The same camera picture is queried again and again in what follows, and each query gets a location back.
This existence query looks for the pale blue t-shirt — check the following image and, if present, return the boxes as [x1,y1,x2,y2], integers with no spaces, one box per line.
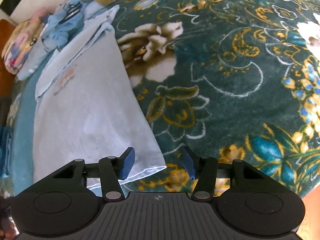
[33,6,166,183]

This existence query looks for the teal floral blanket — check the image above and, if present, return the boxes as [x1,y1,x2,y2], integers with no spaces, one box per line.
[0,0,320,205]

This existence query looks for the light blue floral quilt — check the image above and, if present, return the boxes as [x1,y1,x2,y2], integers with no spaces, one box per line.
[17,0,116,81]

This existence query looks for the blue garment striped trim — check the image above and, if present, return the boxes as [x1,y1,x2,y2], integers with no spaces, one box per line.
[42,0,87,52]

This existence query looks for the pink floral pillow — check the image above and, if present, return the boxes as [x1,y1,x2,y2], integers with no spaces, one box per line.
[1,8,50,75]

